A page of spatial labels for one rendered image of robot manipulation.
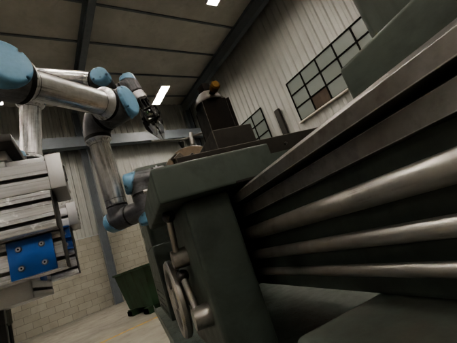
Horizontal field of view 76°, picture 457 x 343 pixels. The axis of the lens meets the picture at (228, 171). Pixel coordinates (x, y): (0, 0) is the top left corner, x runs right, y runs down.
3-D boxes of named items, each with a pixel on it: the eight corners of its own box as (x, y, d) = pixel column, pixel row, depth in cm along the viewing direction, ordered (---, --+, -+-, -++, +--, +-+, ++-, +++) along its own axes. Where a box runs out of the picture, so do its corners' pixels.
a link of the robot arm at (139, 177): (127, 199, 104) (121, 177, 106) (157, 192, 108) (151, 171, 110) (126, 194, 97) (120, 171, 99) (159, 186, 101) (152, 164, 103)
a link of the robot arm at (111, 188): (66, 112, 110) (100, 237, 102) (87, 99, 107) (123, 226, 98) (92, 118, 121) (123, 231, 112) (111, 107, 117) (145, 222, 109)
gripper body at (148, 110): (147, 120, 133) (134, 99, 135) (146, 128, 141) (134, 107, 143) (161, 113, 137) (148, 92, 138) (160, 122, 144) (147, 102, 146)
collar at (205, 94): (193, 115, 78) (190, 105, 79) (219, 110, 81) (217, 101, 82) (198, 99, 71) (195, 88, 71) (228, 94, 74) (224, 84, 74)
